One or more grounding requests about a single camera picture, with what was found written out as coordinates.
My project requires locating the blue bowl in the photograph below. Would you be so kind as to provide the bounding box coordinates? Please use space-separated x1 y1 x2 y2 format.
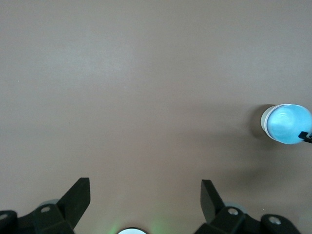
265 104 312 146

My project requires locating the brown table cover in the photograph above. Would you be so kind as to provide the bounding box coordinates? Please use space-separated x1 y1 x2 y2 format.
0 0 312 234

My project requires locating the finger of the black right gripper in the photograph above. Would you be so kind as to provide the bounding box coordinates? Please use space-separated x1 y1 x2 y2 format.
298 131 312 144

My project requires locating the white bowl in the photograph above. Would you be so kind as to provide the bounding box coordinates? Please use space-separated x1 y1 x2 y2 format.
260 104 281 138

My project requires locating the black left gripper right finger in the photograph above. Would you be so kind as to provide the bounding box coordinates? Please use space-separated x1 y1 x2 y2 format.
195 179 299 234

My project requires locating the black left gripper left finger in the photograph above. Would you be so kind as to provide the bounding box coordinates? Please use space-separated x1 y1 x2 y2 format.
0 177 92 234

